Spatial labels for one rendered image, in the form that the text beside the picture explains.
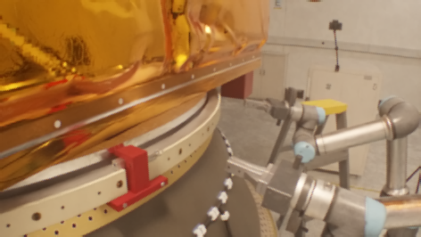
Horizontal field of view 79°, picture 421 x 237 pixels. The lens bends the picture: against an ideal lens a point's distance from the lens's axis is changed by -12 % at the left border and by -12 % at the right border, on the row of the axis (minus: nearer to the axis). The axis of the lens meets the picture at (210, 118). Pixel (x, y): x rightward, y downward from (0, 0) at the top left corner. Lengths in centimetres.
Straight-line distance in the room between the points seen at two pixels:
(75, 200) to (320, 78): 357
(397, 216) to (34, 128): 72
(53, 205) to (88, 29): 27
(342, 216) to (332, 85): 334
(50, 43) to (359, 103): 374
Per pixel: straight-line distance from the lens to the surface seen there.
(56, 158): 51
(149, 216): 63
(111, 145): 55
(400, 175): 135
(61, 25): 42
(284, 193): 54
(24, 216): 49
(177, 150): 62
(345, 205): 58
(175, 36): 70
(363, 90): 389
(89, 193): 50
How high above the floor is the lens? 196
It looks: 18 degrees down
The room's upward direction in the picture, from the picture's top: 1 degrees clockwise
